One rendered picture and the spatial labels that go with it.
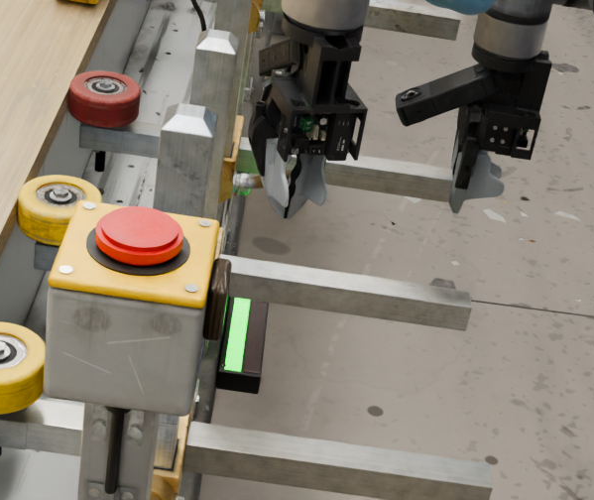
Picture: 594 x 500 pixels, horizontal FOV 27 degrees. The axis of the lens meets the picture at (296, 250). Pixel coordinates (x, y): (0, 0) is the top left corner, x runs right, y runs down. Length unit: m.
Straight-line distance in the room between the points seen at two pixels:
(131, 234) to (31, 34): 1.02
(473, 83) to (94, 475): 0.84
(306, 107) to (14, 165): 0.34
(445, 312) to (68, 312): 0.73
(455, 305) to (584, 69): 3.00
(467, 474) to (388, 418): 1.39
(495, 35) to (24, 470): 0.67
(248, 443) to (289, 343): 1.55
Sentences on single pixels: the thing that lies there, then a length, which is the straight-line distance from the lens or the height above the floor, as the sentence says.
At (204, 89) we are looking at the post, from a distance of 1.08.
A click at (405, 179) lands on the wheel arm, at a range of 1.45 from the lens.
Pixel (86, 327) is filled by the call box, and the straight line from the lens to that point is 0.57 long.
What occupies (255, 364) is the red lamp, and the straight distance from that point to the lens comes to 1.36.
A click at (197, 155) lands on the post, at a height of 1.14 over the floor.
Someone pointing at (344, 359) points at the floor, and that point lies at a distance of 2.57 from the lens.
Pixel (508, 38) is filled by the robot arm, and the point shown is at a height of 1.05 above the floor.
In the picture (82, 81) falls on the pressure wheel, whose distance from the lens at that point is 1.44.
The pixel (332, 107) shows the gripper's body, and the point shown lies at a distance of 1.08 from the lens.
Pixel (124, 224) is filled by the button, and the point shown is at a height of 1.23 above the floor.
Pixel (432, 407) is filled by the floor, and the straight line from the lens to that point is 2.50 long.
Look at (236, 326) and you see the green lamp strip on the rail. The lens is 1.41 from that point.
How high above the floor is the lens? 1.54
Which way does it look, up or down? 32 degrees down
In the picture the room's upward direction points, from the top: 10 degrees clockwise
